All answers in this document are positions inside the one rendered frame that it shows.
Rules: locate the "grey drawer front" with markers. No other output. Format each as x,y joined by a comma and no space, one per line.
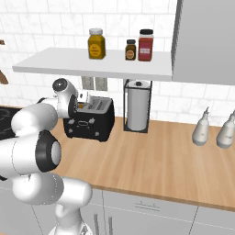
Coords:
177,208
215,218

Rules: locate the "white squeeze bottle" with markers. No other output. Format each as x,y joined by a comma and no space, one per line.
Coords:
226,134
202,131

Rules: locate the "grey wall cupboard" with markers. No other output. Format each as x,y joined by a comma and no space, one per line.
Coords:
205,39

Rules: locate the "black toaster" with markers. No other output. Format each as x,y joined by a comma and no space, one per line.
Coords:
88,124

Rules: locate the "white paper towel roll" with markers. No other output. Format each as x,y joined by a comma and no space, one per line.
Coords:
137,107

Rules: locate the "grey cupboard door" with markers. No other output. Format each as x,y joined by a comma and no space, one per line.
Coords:
101,223
147,225

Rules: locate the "toasted bread slice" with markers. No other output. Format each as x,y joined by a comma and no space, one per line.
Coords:
82,106

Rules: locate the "red jar with black lid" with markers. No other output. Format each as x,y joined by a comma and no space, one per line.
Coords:
145,46

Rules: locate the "yellow jar with white lid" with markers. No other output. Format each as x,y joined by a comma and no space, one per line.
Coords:
97,46

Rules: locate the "small brown jar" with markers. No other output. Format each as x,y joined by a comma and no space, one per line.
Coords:
130,51

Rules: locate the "grey wall socket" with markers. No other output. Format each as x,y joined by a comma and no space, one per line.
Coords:
101,83
87,83

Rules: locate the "black paper towel holder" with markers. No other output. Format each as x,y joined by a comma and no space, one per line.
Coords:
125,104

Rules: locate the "black hob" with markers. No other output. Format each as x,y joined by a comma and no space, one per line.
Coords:
7,122

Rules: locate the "white wall shelf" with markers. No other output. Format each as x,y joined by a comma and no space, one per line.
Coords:
76,64

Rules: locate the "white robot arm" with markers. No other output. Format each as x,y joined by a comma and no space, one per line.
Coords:
27,153

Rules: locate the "brown wooden hanging tool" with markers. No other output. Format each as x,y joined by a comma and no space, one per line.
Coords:
3,77
1,42

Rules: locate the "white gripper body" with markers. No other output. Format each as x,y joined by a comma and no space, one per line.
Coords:
84,97

